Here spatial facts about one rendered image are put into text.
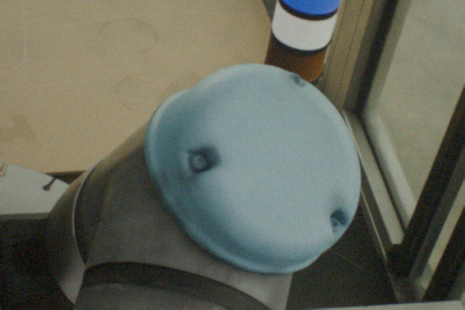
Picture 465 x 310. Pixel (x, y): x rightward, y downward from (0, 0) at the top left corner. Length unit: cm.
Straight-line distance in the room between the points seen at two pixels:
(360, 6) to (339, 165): 75
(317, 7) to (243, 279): 37
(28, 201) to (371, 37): 48
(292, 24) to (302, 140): 36
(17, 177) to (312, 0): 28
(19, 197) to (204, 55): 53
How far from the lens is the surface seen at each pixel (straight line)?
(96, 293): 33
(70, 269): 41
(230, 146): 31
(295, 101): 33
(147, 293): 31
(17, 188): 77
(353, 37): 110
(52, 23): 126
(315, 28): 68
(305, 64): 70
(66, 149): 108
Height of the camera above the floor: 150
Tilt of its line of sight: 42 degrees down
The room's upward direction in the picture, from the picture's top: 11 degrees clockwise
